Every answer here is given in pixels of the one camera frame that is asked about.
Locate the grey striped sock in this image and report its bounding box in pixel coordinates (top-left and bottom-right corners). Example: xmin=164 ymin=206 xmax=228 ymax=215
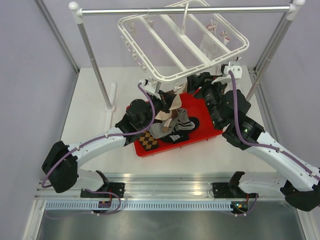
xmin=174 ymin=108 xmax=196 ymax=131
xmin=148 ymin=122 xmax=174 ymax=139

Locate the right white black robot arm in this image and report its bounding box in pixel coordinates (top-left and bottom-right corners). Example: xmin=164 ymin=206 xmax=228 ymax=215
xmin=187 ymin=71 xmax=320 ymax=212

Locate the red plastic bin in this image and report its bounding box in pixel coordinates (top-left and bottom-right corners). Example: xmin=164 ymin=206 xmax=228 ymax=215
xmin=134 ymin=93 xmax=222 ymax=158

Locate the metal clothes rack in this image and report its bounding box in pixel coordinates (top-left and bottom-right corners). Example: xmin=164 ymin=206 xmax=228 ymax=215
xmin=68 ymin=0 xmax=305 ymax=112

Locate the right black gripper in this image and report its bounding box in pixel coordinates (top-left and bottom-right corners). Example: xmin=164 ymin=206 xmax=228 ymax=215
xmin=186 ymin=71 xmax=230 ymax=128

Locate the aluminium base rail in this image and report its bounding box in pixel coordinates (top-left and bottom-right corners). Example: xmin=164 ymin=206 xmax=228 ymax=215
xmin=34 ymin=172 xmax=286 ymax=200

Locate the beige brown striped sock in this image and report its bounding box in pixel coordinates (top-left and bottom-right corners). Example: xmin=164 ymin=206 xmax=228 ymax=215
xmin=162 ymin=110 xmax=178 ymax=133
xmin=155 ymin=92 xmax=182 ymax=121

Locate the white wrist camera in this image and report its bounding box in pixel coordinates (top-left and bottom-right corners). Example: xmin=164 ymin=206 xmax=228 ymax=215
xmin=139 ymin=78 xmax=161 ymax=99
xmin=212 ymin=61 xmax=243 ymax=84

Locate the grey striped sock front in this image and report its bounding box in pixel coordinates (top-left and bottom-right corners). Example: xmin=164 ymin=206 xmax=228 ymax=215
xmin=148 ymin=122 xmax=174 ymax=139

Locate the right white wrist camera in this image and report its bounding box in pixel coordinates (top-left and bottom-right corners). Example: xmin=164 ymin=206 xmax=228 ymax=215
xmin=212 ymin=61 xmax=243 ymax=84

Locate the brown argyle sock in bin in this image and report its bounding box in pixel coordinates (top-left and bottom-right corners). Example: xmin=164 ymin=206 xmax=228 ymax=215
xmin=138 ymin=131 xmax=159 ymax=152

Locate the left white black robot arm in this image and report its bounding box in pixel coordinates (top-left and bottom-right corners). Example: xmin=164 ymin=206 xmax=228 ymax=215
xmin=41 ymin=91 xmax=175 ymax=198

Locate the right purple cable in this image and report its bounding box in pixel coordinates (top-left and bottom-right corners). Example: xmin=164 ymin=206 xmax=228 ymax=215
xmin=227 ymin=70 xmax=320 ymax=183

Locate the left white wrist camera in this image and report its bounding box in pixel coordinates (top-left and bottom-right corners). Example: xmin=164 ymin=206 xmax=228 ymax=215
xmin=139 ymin=78 xmax=161 ymax=99

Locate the grey striped sock back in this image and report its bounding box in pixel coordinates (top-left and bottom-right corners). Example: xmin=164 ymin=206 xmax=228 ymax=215
xmin=174 ymin=108 xmax=196 ymax=131

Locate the white slotted cable duct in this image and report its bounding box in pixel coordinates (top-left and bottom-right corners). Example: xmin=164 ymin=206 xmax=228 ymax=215
xmin=45 ymin=200 xmax=233 ymax=211

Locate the white clip sock hanger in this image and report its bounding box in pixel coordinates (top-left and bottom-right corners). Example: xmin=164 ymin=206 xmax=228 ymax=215
xmin=117 ymin=0 xmax=250 ymax=83

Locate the white glove with red trim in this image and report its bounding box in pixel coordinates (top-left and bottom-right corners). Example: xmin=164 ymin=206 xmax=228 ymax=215
xmin=199 ymin=20 xmax=230 ymax=60

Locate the black blue sock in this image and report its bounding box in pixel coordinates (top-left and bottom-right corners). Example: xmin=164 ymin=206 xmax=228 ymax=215
xmin=160 ymin=116 xmax=200 ymax=144

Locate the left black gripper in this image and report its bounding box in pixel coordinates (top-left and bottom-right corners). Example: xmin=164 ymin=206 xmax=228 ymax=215
xmin=140 ymin=90 xmax=177 ymax=129

